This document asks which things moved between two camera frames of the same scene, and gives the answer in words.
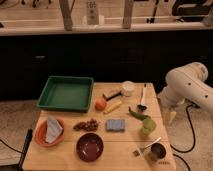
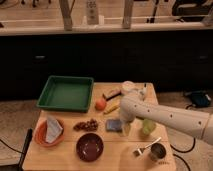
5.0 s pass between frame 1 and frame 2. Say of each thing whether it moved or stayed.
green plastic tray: stayed
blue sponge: stayed
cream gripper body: moved
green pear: stayed
